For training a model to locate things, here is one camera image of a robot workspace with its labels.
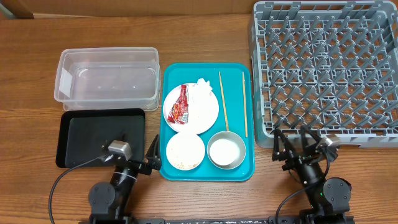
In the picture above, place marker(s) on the teal plastic serving tray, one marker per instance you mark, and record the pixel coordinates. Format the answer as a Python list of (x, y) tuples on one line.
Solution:
[(181, 73)]

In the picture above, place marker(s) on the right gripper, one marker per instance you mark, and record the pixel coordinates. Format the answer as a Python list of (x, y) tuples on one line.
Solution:
[(308, 150)]

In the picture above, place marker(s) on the grey plastic dish rack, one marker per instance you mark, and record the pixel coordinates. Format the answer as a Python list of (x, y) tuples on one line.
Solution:
[(327, 65)]

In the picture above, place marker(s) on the black rectangular tray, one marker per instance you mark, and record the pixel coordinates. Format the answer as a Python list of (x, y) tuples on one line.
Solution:
[(82, 134)]

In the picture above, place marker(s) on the left wooden chopstick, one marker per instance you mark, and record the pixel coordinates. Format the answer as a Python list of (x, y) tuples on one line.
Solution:
[(223, 102)]

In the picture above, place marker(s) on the clear plastic waste bin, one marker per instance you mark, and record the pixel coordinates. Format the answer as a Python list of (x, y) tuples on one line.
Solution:
[(108, 78)]

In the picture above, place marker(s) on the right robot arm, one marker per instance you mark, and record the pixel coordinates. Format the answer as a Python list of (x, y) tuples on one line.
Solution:
[(328, 198)]

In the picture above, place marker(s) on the wooden chopstick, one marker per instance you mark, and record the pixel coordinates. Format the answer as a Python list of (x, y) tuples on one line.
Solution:
[(245, 105), (223, 102)]

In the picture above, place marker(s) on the large white round plate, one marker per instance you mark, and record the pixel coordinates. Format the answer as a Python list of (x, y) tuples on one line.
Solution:
[(203, 111)]

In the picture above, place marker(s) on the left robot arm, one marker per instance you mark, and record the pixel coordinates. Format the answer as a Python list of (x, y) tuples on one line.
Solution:
[(108, 200)]

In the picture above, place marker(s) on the red sauce packet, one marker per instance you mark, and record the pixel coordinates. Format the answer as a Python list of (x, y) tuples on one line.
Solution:
[(179, 112)]

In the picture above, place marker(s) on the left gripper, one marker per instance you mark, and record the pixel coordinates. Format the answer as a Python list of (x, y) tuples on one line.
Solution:
[(155, 160)]

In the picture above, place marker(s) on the grey bowl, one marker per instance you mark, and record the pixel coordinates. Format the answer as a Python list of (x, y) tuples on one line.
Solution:
[(233, 137)]

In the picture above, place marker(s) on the white paper napkin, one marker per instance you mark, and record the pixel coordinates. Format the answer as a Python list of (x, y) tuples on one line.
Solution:
[(203, 86)]

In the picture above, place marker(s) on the right wooden chopstick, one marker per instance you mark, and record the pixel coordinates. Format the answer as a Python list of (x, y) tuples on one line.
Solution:
[(245, 105)]

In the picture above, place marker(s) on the white cup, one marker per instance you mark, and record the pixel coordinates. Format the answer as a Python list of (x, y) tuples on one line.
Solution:
[(224, 152)]

